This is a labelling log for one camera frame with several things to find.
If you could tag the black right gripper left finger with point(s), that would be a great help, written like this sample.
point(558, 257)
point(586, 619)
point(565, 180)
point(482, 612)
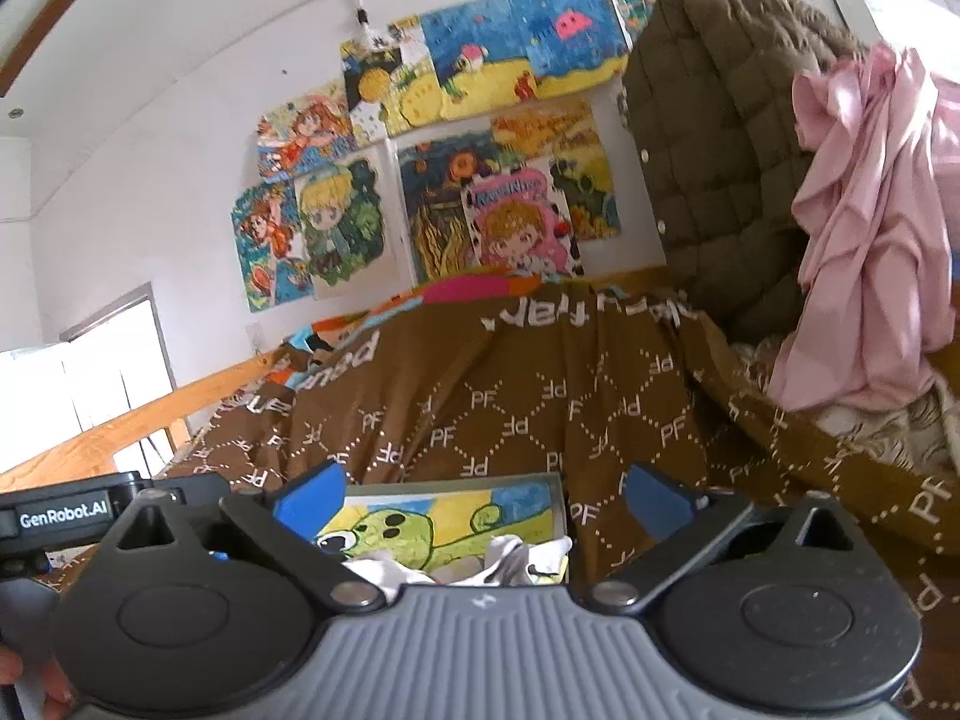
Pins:
point(281, 527)

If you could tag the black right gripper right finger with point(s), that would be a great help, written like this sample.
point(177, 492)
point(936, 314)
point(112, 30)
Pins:
point(690, 528)

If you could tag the white grey sock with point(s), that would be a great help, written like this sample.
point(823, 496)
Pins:
point(508, 561)

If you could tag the grey cardboard box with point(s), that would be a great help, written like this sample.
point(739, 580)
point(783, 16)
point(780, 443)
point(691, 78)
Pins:
point(430, 525)

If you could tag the window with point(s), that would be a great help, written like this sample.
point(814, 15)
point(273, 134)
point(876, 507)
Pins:
point(104, 367)

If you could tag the brown PF patterned blanket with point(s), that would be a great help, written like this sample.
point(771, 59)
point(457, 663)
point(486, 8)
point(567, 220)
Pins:
point(494, 376)

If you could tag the anime girl orange hair poster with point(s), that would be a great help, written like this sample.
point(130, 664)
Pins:
point(270, 247)

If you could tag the blond chibi character poster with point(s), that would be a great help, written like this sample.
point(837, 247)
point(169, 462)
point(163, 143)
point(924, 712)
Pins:
point(344, 227)

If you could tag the starry night style painting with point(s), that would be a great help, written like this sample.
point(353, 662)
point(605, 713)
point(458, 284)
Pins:
point(433, 174)

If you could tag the swimming girl poster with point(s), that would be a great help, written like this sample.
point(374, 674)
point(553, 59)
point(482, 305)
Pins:
point(311, 131)

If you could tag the pink cloth garment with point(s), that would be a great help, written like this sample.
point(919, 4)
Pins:
point(880, 206)

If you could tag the black yellow moon painting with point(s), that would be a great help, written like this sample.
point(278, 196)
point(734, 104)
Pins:
point(391, 82)

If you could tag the olive quilted jacket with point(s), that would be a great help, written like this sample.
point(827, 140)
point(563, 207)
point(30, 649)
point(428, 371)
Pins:
point(709, 103)

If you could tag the blue yellow beach painting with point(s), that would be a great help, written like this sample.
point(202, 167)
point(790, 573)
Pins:
point(493, 54)

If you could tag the wooden bed rail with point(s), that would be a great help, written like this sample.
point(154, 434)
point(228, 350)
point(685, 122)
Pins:
point(92, 453)

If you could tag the pink frame chibi poster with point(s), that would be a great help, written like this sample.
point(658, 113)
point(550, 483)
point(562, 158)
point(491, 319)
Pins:
point(518, 219)

